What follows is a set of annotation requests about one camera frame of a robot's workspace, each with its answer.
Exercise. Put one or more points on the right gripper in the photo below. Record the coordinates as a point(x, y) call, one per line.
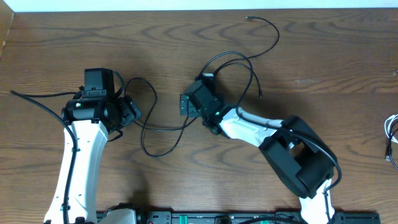
point(191, 111)

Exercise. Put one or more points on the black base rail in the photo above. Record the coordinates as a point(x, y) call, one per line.
point(134, 217)

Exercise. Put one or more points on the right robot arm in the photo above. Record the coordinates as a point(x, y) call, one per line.
point(301, 160)

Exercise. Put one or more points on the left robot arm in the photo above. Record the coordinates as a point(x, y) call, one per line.
point(90, 117)

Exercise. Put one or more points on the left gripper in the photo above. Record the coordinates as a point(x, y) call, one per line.
point(131, 111)

